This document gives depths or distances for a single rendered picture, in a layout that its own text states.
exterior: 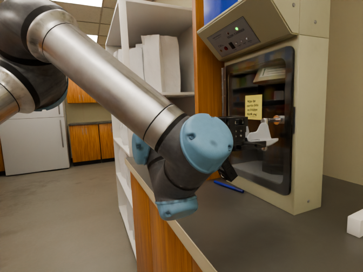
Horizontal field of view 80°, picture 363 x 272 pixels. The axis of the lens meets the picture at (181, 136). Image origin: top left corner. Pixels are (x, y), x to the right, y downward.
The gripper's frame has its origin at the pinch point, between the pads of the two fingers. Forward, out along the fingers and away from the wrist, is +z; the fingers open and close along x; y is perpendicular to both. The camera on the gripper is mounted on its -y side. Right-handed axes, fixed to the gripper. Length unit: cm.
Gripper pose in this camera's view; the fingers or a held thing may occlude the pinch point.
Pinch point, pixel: (264, 141)
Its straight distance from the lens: 63.5
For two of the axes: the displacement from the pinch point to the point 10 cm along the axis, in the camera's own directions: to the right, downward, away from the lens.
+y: -0.4, -9.9, -1.3
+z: 9.2, -0.9, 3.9
